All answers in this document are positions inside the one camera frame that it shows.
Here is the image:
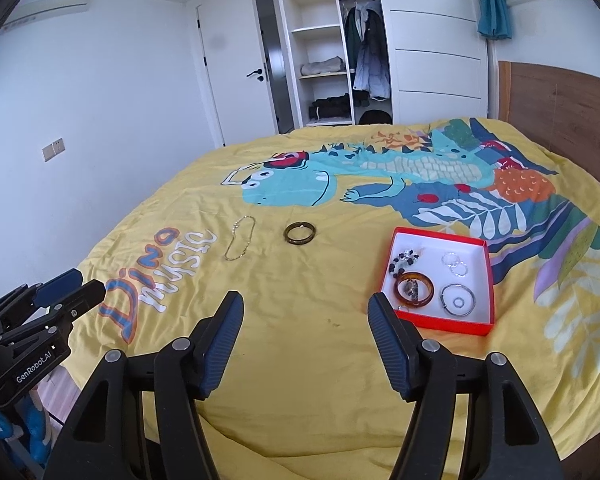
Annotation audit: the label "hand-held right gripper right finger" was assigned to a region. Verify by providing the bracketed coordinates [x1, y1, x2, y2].
[368, 292, 566, 480]

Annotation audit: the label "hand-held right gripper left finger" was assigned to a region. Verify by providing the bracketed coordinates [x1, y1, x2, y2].
[45, 290, 245, 480]

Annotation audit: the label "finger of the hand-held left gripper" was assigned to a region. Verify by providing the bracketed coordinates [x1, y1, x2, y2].
[0, 268, 84, 328]
[0, 280, 107, 347]

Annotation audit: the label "amber resin bangle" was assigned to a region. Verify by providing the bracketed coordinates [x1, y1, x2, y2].
[394, 271, 435, 306]

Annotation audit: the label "thin gold bangle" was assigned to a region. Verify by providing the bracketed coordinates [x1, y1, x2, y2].
[440, 284, 476, 317]

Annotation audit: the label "brown white beaded bracelet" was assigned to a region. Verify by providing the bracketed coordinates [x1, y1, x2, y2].
[387, 248, 421, 279]

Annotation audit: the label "red jewelry box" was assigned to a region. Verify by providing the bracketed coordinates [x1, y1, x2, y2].
[380, 227, 496, 336]

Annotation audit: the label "blue cloth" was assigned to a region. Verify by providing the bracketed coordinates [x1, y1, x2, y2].
[0, 394, 49, 467]

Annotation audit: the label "yellow dinosaur printed blanket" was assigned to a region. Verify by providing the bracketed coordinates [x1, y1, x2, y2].
[60, 117, 600, 480]

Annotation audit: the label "dark brown bangle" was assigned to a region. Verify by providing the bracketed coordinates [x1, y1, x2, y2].
[284, 221, 317, 247]

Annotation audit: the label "white door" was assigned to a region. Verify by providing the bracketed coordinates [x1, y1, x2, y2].
[196, 2, 281, 149]

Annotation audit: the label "folded dark clothes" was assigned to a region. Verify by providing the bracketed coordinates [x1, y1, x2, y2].
[309, 94, 352, 122]

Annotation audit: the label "white air conditioner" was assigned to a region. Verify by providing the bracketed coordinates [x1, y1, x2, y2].
[2, 0, 99, 29]

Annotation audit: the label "folded light clothes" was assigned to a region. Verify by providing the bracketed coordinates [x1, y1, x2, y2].
[300, 56, 346, 77]

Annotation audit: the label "hanging jackets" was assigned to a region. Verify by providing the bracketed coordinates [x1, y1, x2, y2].
[342, 2, 392, 106]

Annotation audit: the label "wooden headboard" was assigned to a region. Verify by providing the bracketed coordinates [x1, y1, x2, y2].
[497, 60, 600, 176]

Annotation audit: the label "white wardrobe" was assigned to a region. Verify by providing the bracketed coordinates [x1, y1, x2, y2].
[271, 0, 490, 133]

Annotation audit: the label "gold chain necklace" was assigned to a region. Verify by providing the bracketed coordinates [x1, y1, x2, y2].
[224, 215, 256, 262]

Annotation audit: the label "wall switch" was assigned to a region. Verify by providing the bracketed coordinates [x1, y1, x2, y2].
[41, 138, 67, 162]

